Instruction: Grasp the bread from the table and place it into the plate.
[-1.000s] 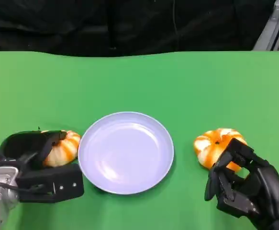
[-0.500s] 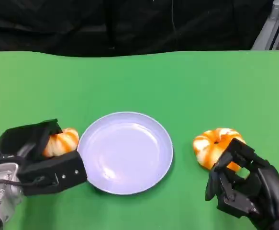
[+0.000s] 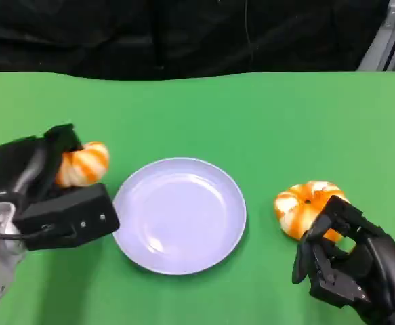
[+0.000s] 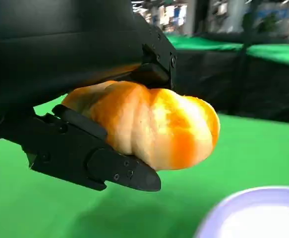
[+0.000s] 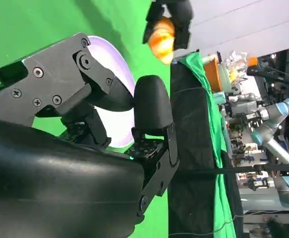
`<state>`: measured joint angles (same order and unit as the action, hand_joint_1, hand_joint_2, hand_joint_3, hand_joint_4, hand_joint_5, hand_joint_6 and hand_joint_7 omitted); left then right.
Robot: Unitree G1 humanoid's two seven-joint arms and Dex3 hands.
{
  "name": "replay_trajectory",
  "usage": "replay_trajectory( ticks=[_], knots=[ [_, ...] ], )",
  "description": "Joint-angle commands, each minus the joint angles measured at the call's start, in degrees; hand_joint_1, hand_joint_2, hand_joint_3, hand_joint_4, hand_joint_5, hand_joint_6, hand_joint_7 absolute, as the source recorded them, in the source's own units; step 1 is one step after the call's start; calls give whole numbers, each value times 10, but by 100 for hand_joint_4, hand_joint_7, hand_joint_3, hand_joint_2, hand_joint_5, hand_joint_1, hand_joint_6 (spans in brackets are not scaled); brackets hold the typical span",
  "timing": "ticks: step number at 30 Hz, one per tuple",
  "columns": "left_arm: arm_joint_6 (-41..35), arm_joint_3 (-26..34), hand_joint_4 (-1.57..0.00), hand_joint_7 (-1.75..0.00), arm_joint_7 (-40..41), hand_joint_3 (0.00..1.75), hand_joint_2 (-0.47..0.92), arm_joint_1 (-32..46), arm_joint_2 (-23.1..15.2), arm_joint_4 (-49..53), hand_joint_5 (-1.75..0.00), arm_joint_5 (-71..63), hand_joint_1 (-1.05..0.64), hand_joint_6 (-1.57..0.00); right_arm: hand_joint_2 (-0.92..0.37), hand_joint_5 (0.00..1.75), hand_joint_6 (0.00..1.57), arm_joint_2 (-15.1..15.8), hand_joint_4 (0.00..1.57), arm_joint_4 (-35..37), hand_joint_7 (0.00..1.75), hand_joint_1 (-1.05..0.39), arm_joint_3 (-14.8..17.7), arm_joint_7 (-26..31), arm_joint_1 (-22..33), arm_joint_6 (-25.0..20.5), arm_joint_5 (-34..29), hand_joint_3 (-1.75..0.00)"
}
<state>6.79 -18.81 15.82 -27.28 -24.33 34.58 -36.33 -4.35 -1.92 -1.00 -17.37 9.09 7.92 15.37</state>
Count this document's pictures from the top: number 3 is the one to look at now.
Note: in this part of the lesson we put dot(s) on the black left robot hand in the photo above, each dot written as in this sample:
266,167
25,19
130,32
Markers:
17,166

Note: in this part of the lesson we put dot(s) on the green table cloth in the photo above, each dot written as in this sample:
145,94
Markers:
197,118

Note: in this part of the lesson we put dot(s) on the black backdrop curtain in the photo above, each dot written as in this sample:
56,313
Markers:
116,34

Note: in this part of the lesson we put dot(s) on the aluminium frame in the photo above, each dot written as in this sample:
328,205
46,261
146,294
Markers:
390,40

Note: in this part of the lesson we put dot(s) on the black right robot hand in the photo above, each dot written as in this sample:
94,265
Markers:
380,271

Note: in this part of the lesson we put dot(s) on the lilac plate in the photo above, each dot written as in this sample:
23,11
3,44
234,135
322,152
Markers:
178,216

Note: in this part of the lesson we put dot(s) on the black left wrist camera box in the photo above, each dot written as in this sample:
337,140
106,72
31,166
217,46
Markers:
75,216

